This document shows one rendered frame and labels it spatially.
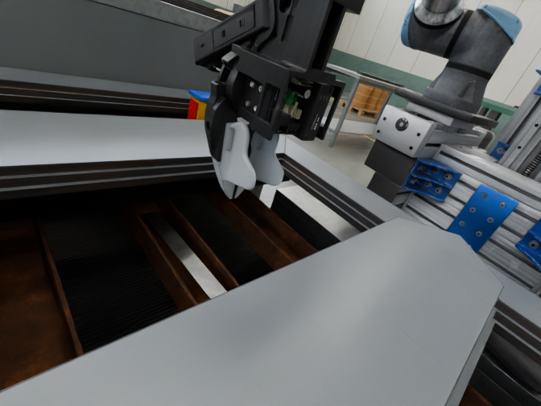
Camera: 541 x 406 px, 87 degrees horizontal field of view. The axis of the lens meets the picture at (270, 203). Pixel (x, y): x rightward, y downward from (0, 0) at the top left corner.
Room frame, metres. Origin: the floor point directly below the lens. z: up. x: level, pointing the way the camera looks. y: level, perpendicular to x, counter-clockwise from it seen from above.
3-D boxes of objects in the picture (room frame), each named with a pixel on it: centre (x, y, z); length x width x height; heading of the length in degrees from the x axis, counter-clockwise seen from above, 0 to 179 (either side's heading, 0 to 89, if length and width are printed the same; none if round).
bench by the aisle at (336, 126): (4.78, -0.95, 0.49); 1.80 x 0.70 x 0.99; 133
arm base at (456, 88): (0.93, -0.39, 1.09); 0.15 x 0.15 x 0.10
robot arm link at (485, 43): (0.93, -0.39, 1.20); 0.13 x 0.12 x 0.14; 67
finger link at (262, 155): (0.28, 0.02, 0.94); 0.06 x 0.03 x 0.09; 51
